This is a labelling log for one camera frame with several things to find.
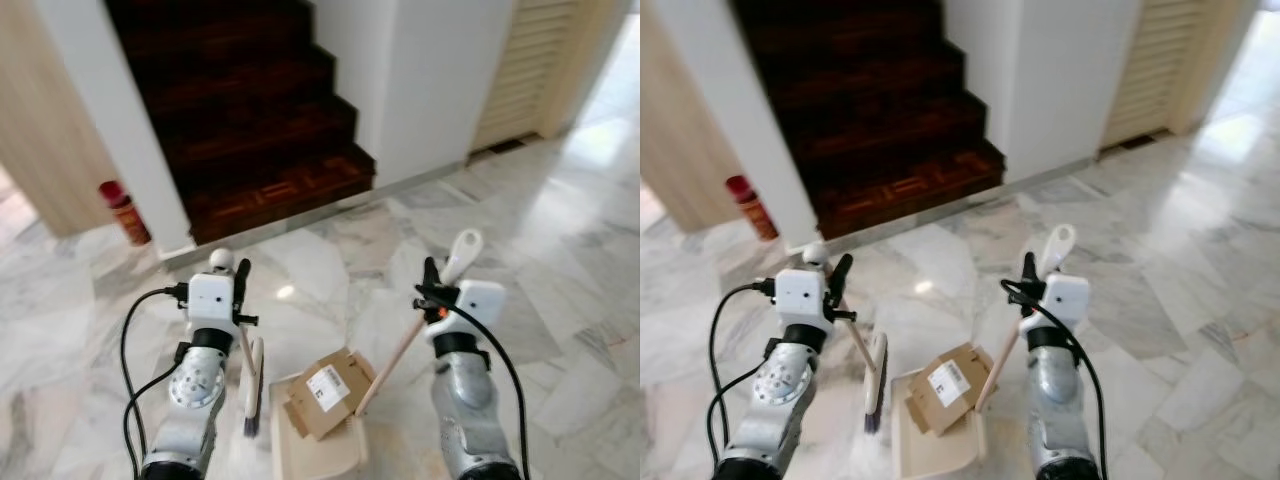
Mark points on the beige broom with purple bristles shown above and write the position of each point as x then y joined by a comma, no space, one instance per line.
255,380
877,375

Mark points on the small brown cardboard box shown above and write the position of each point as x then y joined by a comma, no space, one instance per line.
330,395
950,390

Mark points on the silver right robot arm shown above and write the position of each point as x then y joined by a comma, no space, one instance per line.
1060,405
470,410

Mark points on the red canister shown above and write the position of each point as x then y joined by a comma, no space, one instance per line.
128,215
755,210

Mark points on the dark wooden staircase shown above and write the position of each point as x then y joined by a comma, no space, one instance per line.
865,105
240,110

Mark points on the beige louvred door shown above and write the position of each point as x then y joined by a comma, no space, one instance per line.
530,70
1160,65

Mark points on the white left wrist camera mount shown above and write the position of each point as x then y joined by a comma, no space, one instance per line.
210,300
800,296

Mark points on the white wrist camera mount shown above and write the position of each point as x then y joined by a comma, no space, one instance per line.
1065,298
800,296
210,300
475,305

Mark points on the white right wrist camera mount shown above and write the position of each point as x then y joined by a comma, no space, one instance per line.
475,305
1065,298

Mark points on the light wooden wall panel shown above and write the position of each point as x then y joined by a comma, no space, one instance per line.
685,110
45,110

